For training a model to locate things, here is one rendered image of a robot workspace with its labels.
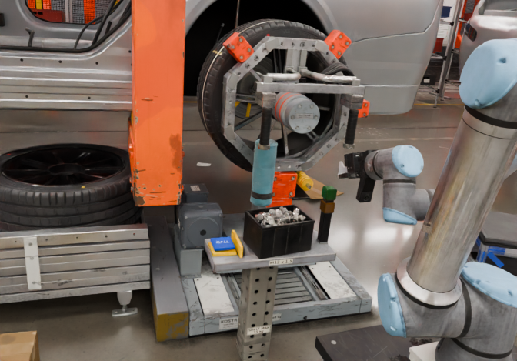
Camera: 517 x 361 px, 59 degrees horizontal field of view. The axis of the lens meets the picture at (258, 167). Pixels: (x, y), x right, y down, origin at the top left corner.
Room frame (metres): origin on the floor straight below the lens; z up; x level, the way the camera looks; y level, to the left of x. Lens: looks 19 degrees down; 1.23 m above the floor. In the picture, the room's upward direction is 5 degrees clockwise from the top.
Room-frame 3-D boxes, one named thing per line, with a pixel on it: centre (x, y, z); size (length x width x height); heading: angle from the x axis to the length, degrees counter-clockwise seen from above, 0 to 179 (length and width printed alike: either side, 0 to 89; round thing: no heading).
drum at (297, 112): (1.78, -0.12, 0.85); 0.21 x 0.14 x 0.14; 19
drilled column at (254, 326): (1.40, -0.04, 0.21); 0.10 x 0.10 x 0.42; 19
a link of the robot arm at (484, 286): (0.98, -0.59, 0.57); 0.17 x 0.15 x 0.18; 94
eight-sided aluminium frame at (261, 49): (1.85, -0.10, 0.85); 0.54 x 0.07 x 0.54; 109
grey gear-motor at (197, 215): (1.91, 0.27, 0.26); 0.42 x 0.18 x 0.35; 19
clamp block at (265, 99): (1.60, 0.00, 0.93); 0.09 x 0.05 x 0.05; 19
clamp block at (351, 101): (1.71, -0.33, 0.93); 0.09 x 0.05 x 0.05; 19
